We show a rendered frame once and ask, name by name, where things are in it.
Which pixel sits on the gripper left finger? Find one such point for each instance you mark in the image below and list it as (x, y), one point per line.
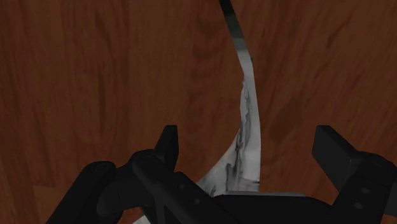
(161, 183)

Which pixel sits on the white grey marbled curved object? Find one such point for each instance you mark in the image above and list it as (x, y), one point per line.
(246, 155)

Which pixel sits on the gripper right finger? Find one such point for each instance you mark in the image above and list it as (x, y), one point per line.
(356, 180)

